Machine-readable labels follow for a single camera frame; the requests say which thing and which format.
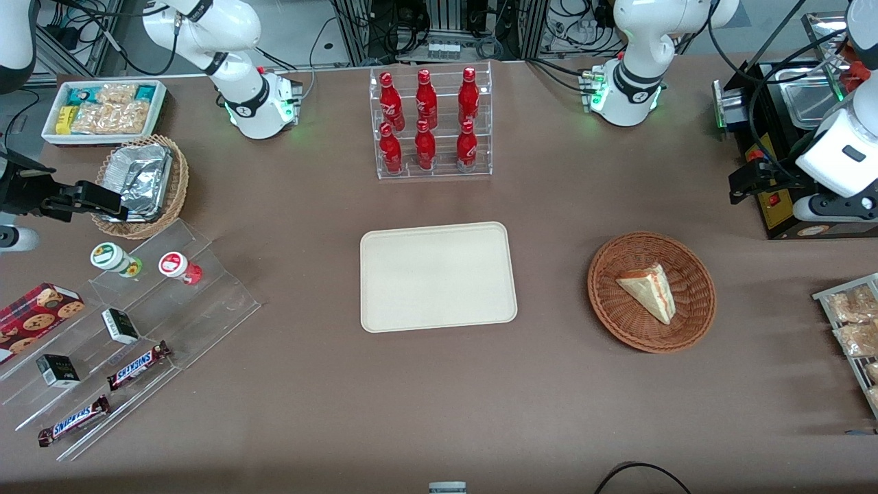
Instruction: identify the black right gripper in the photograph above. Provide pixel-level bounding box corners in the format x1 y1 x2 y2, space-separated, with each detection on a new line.
0 151 131 222

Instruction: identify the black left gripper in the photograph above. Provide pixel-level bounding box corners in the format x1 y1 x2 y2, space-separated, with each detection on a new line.
728 163 816 206

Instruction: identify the aluminium foil tray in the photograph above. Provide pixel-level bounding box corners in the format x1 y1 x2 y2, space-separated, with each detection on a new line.
102 143 174 222

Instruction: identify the light wicker basket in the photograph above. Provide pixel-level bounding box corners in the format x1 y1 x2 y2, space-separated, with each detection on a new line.
91 134 190 240

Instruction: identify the wrapped triangle sandwich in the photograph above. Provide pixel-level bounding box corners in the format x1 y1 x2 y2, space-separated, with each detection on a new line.
615 263 678 326

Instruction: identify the brown wicker basket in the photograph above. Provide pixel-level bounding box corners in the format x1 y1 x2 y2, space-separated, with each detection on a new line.
587 232 717 355

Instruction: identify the beige plastic tray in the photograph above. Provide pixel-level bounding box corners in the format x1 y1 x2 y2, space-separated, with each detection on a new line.
360 221 519 334

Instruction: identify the green lid yogurt cup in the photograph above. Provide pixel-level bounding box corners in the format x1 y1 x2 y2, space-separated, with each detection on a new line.
90 242 143 279

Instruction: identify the white plastic snack bin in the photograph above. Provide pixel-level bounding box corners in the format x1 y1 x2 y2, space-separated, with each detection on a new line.
41 79 168 148

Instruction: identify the black grill appliance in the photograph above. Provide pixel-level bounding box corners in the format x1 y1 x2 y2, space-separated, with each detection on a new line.
712 12 878 241

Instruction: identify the large clear cracker bag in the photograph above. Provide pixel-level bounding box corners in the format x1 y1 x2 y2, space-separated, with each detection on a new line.
71 101 151 136

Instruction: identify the red lid yogurt cup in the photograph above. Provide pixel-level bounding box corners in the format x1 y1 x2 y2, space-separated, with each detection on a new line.
158 252 204 286

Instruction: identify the small clear cracker bag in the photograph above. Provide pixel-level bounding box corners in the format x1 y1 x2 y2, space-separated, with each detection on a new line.
96 83 140 106

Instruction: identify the red cookie box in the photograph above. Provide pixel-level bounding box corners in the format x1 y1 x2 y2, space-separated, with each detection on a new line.
0 282 86 365

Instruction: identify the small black box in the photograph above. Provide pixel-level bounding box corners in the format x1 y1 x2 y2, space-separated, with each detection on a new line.
36 354 82 390
102 308 141 345

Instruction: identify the clear acrylic stepped shelf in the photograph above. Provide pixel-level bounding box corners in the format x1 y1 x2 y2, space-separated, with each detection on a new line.
0 218 262 462

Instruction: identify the Snickers bar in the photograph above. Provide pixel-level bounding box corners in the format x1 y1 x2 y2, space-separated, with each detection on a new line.
106 341 172 392
38 395 111 448

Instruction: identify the red cola bottle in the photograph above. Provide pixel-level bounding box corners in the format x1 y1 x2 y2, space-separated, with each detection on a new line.
414 119 438 172
458 67 482 126
379 71 407 132
379 122 405 175
414 69 439 130
455 120 479 173

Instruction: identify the clear acrylic bottle rack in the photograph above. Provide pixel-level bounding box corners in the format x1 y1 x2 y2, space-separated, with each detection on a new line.
369 61 494 181

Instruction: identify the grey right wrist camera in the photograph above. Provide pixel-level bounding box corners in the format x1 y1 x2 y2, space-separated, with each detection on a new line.
0 226 40 252

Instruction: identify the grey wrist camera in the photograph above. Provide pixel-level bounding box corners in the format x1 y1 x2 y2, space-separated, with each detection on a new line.
0 226 40 252
794 194 878 224

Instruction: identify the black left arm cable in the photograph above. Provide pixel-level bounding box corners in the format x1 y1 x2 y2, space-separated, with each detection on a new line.
707 0 855 185

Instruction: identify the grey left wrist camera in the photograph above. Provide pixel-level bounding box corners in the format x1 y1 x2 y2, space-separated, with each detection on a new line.
794 194 878 224

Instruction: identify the metal wire rack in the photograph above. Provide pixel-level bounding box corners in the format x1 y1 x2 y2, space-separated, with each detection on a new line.
812 272 878 420

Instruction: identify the black cable loop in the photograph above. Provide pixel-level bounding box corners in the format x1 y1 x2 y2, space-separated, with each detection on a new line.
593 462 693 494

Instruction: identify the aluminium frame rack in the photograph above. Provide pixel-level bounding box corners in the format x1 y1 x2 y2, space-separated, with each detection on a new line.
329 0 551 67

